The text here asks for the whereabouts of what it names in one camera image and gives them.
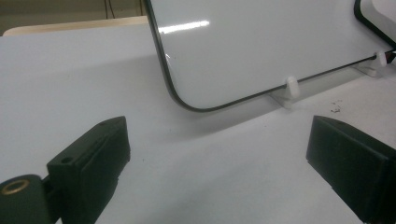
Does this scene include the white whiteboard eraser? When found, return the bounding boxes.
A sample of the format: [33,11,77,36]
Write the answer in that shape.
[353,0,396,49]

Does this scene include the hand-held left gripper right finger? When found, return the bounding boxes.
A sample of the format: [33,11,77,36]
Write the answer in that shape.
[305,115,396,224]

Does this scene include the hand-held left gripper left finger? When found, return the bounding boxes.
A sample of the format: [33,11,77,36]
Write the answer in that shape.
[46,116,132,224]

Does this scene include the white whiteboard stand clip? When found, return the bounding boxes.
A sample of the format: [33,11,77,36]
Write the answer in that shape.
[269,76,302,110]
[351,50,389,78]

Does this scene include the black hanging wall cable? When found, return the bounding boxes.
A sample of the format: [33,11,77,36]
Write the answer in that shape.
[104,0,116,19]

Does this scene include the wooden table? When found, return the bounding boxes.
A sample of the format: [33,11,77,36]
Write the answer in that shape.
[2,15,149,37]

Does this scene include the white whiteboard with black rim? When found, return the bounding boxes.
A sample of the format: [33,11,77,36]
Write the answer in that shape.
[144,0,396,113]

